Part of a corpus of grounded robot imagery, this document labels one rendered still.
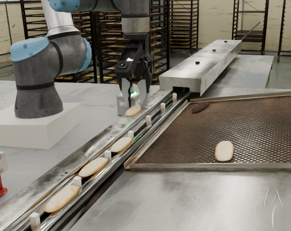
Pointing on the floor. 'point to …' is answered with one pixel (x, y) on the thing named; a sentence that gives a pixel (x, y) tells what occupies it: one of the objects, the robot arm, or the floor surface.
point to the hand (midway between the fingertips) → (135, 105)
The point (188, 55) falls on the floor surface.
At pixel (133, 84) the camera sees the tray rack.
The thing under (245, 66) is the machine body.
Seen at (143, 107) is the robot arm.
